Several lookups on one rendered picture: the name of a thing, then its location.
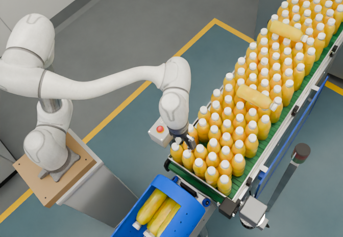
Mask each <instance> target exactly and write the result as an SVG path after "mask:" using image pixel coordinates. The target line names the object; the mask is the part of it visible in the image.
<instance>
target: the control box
mask: <svg viewBox="0 0 343 237"><path fill-rule="evenodd" d="M158 126H162V127H163V131H162V132H158V131H157V127H158ZM148 133H149V135H150V137H151V139H152V140H153V141H155V142H156V143H158V144H159V145H161V146H162V147H164V148H165V147H166V146H167V145H168V144H169V142H170V141H171V140H172V139H173V135H172V136H171V135H170V134H169V130H168V128H167V126H166V124H165V123H164V122H163V120H162V118H161V116H160V118H159V119H158V120H157V121H156V122H155V124H154V125H153V126H152V127H151V129H150V130H149V131H148Z"/></svg>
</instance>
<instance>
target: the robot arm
mask: <svg viewBox="0 0 343 237"><path fill-rule="evenodd" d="M54 38H55V30H54V26H53V24H52V23H51V21H50V20H49V19H48V18H46V17H45V16H43V15H41V14H36V13H33V14H28V15H26V16H25V17H23V18H22V19H21V20H20V21H19V22H18V23H17V24H16V25H15V27H14V29H13V31H12V33H11V35H10V37H9V39H8V42H7V46H6V50H5V52H4V54H3V55H2V57H1V59H0V89H2V90H4V91H7V92H10V93H13V94H17V95H21V96H25V97H36V98H38V100H39V101H38V103H37V120H38V121H37V125H36V128H35V129H34V130H33V131H31V132H30V133H29V134H28V135H27V136H26V138H25V140H24V143H23V148H24V151H25V153H26V155H27V156H28V158H29V159H30V160H31V161H32V162H34V163H35V164H36V165H38V166H39V167H41V168H42V170H41V172H40V173H39V175H38V177H39V178H40V179H43V178H45V177H46V176H47V175H50V176H51V177H52V178H53V180H54V181H55V182H59V181H60V179H61V177H62V176H63V175H64V174H65V173H66V172H67V171H68V170H69V169H70V168H71V167H72V166H73V164H74V163H75V162H77V161H79V160H80V158H81V157H80V155H78V154H76V153H74V152H73V151H72V150H71V149H70V148H69V147H68V146H67V145H66V133H67V131H68V128H69V125H70V121H71V117H72V112H73V104H72V100H84V99H91V98H96V97H99V96H102V95H104V94H107V93H109V92H112V91H114V90H117V89H119V88H122V87H124V86H126V85H129V84H131V83H134V82H137V81H142V80H145V81H150V82H153V83H154V84H155V85H156V86H157V88H158V89H160V90H161V91H162V92H163V95H162V97H161V99H160V101H159V112H160V116H161V118H162V120H163V122H164V123H165V124H166V126H167V128H168V130H169V134H170V135H171V136H172V135H173V138H174V139H175V140H176V144H177V145H179V144H180V143H181V141H182V140H183V141H184V142H185V143H186V144H187V149H188V152H189V153H191V151H192V150H194V149H195V148H196V146H197V145H196V142H195V140H194V139H195V137H190V136H189V133H188V127H189V121H188V113H189V91H190V86H191V72H190V67H189V64H188V62H187V61H186V60H185V59H184V58H182V57H172V58H170V59H169V60H168V61H167V62H166V63H163V64H162V65H160V66H139V67H134V68H131V69H128V70H124V71H121V72H118V73H115V74H112V75H109V76H106V77H103V78H100V79H98V80H94V81H89V82H77V81H73V80H70V79H68V78H65V77H63V76H60V75H58V74H55V73H54V69H53V65H52V62H53V60H54V48H55V40H54ZM181 139H182V140H181Z"/></svg>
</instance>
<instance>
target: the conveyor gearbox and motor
mask: <svg viewBox="0 0 343 237"><path fill-rule="evenodd" d="M249 193H250V195H249V197H246V199H245V200H244V201H243V200H242V201H241V203H240V205H239V207H240V208H239V210H238V211H239V217H240V222H241V224H242V226H243V227H245V228H247V229H254V228H255V227H257V228H259V229H260V230H261V231H263V229H264V228H265V227H267V228H269V227H270V226H269V225H268V219H267V218H265V213H266V211H267V209H268V208H267V205H265V204H264V203H262V202H261V201H259V200H257V199H256V198H254V197H253V196H251V191H249ZM266 225H267V226H266Z"/></svg>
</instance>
